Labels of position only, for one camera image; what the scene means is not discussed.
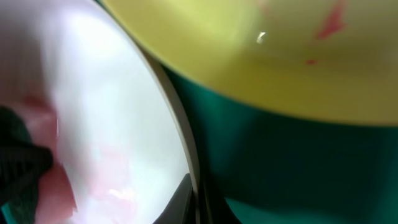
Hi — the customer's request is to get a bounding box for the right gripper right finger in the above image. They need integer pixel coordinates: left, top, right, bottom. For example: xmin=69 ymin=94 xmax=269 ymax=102
xmin=198 ymin=177 xmax=241 ymax=224

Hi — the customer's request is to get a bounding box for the green and pink sponge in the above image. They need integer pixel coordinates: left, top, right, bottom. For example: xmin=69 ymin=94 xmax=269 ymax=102
xmin=1 ymin=98 xmax=76 ymax=224

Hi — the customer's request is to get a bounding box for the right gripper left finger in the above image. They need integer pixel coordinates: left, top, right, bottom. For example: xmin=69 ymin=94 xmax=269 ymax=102
xmin=154 ymin=174 xmax=196 ymax=224

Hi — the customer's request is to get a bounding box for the teal serving tray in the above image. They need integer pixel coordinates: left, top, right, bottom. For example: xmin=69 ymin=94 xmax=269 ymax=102
xmin=93 ymin=0 xmax=398 ymax=224

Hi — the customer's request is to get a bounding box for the yellow-green plate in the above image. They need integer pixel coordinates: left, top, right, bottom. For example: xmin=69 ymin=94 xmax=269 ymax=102
xmin=104 ymin=0 xmax=397 ymax=126

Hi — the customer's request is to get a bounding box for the white plate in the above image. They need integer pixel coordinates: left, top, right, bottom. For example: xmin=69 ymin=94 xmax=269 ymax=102
xmin=1 ymin=1 xmax=200 ymax=223

